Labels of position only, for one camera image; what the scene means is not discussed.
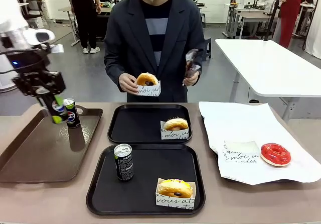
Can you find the person's left forearm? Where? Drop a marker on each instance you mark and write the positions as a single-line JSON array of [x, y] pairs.
[[199, 55]]

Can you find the red glazed donut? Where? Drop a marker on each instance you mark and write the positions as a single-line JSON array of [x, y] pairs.
[[275, 154]]

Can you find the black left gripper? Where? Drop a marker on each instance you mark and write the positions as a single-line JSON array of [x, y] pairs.
[[40, 82]]

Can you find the black tray under paper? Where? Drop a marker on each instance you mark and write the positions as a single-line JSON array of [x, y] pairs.
[[216, 156]]

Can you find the dark stool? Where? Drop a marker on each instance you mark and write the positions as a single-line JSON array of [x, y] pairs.
[[208, 48]]

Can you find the white paper sheet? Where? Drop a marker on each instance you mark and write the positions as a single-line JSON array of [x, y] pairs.
[[240, 123]]

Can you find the black serving tongs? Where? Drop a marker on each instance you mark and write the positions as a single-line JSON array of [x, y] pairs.
[[191, 62]]

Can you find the cream donut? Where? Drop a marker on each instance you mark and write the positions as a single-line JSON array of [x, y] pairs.
[[175, 124]]

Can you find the grey workbench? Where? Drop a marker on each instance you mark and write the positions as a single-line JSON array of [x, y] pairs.
[[250, 16]]

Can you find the small black plastic tray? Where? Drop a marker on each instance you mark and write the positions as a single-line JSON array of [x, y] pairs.
[[138, 126]]

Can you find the white table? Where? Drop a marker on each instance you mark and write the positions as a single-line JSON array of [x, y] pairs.
[[270, 65]]

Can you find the person in dark blazer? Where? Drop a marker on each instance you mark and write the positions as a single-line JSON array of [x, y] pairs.
[[130, 40]]

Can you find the printed white paper box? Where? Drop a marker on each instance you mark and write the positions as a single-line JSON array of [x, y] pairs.
[[149, 90]]

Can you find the black green Pepsi can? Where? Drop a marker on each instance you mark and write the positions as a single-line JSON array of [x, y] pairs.
[[55, 111], [72, 116]]

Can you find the person's right hand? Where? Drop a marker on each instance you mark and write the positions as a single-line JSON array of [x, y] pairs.
[[126, 83]]

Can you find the large black plastic tray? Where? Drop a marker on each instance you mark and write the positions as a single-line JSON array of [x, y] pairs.
[[145, 191]]

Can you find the person's left hand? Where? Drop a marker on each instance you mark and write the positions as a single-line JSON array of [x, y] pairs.
[[191, 79]]

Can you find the person's right forearm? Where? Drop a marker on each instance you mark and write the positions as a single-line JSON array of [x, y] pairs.
[[113, 70]]

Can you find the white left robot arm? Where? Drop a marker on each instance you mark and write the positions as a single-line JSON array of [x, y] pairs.
[[10, 13]]

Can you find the empty printed paper box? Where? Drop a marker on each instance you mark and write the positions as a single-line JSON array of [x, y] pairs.
[[240, 153]]

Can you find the plain glazed donut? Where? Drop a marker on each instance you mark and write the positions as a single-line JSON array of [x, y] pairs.
[[146, 79]]

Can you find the person in red apron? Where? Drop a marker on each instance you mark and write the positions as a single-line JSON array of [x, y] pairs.
[[291, 13]]

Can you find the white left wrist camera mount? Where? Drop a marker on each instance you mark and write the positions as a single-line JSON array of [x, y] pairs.
[[55, 48]]

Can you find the standing person in black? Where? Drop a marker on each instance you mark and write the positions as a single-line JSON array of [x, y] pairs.
[[86, 13]]

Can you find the black office chair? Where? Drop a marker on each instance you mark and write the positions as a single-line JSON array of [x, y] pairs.
[[33, 8]]

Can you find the yellow topped donut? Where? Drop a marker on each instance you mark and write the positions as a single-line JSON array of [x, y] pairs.
[[174, 188]]

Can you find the brown plastic tray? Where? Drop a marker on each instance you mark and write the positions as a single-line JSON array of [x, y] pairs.
[[37, 153]]

